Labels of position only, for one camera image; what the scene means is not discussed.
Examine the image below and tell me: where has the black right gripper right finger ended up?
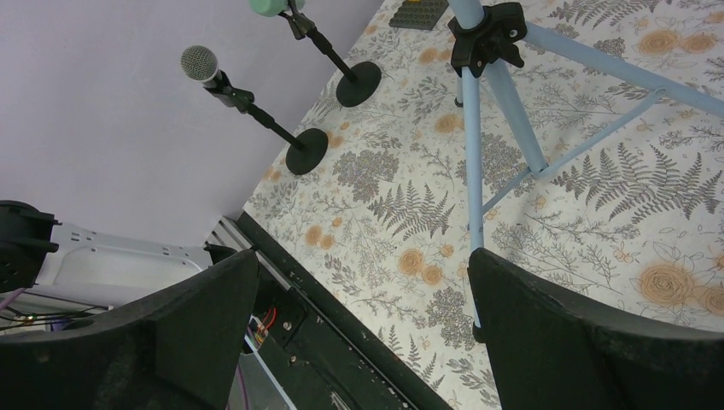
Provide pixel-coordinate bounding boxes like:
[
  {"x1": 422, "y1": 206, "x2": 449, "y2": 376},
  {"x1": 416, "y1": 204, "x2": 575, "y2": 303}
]
[{"x1": 469, "y1": 248, "x2": 723, "y2": 409}]

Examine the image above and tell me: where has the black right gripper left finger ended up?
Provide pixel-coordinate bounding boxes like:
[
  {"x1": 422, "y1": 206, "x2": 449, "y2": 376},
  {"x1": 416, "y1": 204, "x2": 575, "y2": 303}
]
[{"x1": 1, "y1": 250, "x2": 260, "y2": 409}]

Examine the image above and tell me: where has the light blue music stand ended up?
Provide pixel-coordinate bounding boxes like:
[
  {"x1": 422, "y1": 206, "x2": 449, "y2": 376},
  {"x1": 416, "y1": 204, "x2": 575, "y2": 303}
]
[{"x1": 450, "y1": 1, "x2": 723, "y2": 331}]

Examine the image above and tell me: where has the black near microphone stand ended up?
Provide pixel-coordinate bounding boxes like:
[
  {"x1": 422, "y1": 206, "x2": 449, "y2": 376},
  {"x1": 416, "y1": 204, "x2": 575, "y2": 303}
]
[{"x1": 202, "y1": 71, "x2": 329, "y2": 176}]

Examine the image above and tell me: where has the black microphone stand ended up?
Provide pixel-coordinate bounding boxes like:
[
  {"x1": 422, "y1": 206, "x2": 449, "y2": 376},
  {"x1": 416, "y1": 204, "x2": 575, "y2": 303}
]
[
  {"x1": 278, "y1": 0, "x2": 382, "y2": 108},
  {"x1": 202, "y1": 71, "x2": 329, "y2": 176}
]

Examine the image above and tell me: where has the black silver microphone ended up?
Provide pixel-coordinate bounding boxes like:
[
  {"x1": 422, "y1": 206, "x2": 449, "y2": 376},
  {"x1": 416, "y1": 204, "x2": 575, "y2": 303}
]
[{"x1": 180, "y1": 44, "x2": 222, "y2": 88}]

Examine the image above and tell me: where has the black far microphone stand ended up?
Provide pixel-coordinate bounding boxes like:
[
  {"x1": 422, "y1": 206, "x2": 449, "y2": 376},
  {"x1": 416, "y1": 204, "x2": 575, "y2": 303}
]
[{"x1": 278, "y1": 0, "x2": 382, "y2": 108}]

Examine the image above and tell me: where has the mint green microphone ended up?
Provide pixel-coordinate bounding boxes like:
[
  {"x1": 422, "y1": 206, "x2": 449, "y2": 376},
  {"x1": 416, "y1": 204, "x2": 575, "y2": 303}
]
[{"x1": 248, "y1": 0, "x2": 306, "y2": 17}]

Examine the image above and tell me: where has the dark grey brick baseplate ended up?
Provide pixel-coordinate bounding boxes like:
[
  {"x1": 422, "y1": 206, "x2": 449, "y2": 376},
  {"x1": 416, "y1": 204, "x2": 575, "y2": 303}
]
[{"x1": 389, "y1": 0, "x2": 449, "y2": 31}]

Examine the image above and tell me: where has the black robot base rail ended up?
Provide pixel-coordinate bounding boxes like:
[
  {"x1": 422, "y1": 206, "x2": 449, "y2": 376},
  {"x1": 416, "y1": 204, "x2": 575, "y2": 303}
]
[{"x1": 207, "y1": 214, "x2": 448, "y2": 409}]

